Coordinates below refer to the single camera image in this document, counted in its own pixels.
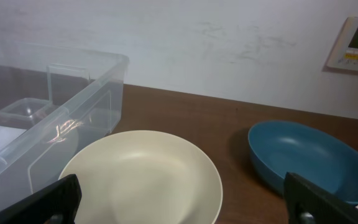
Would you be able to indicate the clear plastic storage bin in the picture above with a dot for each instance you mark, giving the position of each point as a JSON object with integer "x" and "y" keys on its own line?
{"x": 65, "y": 98}

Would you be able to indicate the blue plate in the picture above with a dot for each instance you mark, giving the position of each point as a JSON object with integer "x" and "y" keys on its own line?
{"x": 279, "y": 147}

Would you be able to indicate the white wall control panel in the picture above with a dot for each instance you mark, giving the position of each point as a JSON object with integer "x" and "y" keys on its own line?
{"x": 344, "y": 55}

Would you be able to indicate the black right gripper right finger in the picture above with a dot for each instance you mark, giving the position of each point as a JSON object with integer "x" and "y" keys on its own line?
{"x": 308, "y": 203}

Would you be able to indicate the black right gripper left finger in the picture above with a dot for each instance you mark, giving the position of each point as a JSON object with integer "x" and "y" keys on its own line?
{"x": 56, "y": 203}

